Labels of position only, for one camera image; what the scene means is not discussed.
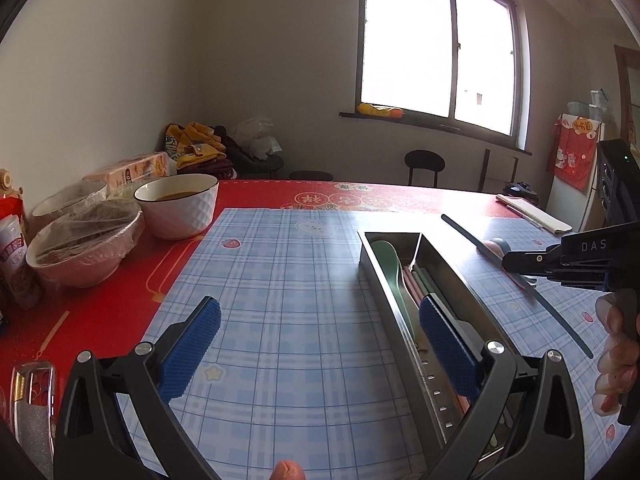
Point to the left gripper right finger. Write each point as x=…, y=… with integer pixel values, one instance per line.
x=534, y=397

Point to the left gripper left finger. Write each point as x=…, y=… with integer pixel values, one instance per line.
x=92, y=440

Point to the blue spoon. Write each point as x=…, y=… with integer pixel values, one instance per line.
x=508, y=248

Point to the pink spoon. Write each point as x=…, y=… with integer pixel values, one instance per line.
x=496, y=246

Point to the person's right hand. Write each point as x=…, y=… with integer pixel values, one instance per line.
x=618, y=363

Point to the person's left hand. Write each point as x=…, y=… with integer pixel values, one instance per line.
x=287, y=470

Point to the white refrigerator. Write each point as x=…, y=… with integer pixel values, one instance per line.
x=574, y=197

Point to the wrapped chopsticks packet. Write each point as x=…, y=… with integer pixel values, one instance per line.
x=531, y=212

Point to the red cloth on refrigerator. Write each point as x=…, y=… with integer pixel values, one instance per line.
x=573, y=151

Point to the red tablecloth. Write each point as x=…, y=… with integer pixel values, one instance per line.
x=274, y=246

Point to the stainless steel utensil tray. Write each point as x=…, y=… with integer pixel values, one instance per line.
x=435, y=407

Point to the pink chopstick in tray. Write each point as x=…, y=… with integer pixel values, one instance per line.
x=412, y=286

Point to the plastic-wrapped pink bowl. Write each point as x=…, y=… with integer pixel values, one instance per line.
x=85, y=247

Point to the black round stool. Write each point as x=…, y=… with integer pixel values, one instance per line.
x=424, y=160

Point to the green spoon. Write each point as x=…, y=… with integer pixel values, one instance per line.
x=388, y=260

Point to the blue plaid placemat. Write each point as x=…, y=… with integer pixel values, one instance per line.
x=330, y=396

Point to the white diamond-pattern bowl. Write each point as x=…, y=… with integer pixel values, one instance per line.
x=178, y=207

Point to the window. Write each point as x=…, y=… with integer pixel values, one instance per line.
x=450, y=65

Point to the tissue box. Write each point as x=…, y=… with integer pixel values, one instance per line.
x=123, y=174

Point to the yellow toy on sill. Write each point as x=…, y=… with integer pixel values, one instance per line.
x=379, y=111

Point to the yellow clothes pile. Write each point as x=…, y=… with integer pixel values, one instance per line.
x=196, y=149

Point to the white plastic bag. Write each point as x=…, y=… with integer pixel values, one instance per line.
x=254, y=136

